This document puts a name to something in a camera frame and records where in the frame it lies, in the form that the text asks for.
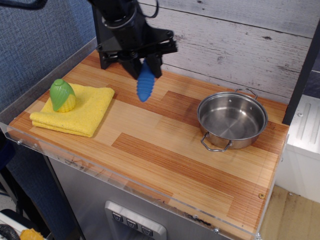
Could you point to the folded yellow napkin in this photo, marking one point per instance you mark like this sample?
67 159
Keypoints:
83 120

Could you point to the dark right vertical post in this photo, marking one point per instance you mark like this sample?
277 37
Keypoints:
302 81

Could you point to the toy corn cob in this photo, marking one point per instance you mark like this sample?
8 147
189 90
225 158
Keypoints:
62 96

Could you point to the silver button control panel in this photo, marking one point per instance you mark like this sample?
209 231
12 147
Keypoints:
129 225

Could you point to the clear acrylic edge guard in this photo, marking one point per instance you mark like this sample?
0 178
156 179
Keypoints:
161 174

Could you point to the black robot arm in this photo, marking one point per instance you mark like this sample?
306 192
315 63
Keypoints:
115 10

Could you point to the white block on right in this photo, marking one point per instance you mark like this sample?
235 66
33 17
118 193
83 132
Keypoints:
299 167

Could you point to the dark left vertical post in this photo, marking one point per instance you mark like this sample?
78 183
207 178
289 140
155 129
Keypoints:
105 40

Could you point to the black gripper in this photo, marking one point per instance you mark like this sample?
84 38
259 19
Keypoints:
136 38

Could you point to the stainless steel pot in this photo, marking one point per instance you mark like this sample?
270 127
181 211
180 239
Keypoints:
231 120

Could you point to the dark vertical post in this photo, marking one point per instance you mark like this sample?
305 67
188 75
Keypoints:
105 40
302 81

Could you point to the blue handled metal fork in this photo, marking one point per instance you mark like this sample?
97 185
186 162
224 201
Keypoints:
145 83

